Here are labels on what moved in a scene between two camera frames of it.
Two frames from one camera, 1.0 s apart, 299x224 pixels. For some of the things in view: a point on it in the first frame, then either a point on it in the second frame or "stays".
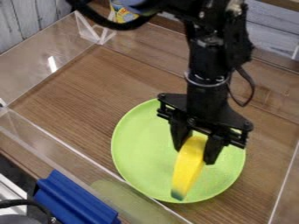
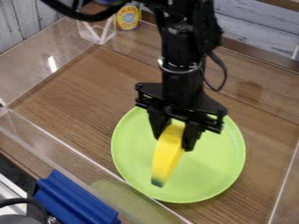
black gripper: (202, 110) -> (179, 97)
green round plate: (144, 159) stays
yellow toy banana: (188, 166) -> (168, 153)
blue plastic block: (70, 203) stays
